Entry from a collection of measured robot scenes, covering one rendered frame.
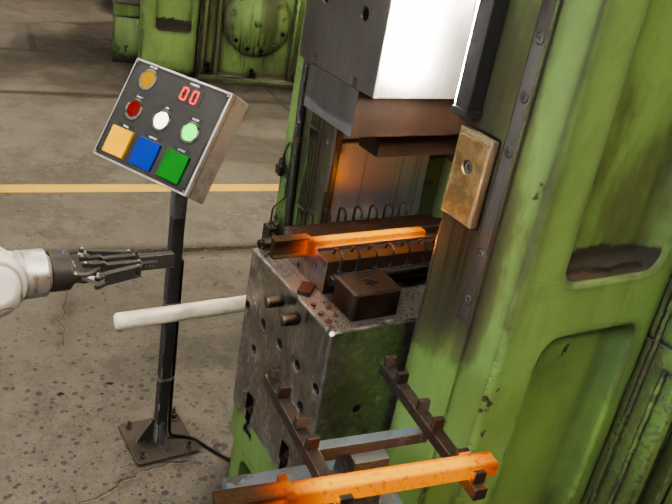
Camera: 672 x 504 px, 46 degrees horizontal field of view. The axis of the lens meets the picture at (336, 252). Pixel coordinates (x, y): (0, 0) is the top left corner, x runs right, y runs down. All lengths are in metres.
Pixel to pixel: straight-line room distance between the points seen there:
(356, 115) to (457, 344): 0.49
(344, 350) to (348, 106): 0.49
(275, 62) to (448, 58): 5.16
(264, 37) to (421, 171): 4.61
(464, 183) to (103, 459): 1.57
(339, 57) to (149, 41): 5.02
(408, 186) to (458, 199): 0.58
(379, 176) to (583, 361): 0.66
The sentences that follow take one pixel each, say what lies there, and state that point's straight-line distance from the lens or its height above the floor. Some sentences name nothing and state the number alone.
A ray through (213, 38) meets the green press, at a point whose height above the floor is 0.34.
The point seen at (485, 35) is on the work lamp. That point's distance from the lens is 1.43.
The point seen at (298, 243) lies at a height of 1.01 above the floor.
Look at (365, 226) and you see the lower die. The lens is 1.89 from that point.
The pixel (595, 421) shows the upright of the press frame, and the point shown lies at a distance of 1.90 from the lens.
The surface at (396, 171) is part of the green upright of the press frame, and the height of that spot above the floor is 1.08.
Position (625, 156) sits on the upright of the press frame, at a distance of 1.57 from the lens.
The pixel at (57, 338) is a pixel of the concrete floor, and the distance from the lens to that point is 3.15.
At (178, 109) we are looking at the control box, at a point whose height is 1.13.
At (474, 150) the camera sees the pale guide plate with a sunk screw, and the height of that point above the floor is 1.33.
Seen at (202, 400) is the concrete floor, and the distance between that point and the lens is 2.86.
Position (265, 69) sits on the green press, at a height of 0.13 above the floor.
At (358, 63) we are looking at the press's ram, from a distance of 1.55.
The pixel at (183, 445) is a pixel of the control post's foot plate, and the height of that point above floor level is 0.01.
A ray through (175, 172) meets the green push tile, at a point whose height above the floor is 1.00.
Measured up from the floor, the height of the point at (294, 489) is 1.02.
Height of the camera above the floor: 1.75
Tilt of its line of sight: 26 degrees down
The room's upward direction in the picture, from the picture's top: 10 degrees clockwise
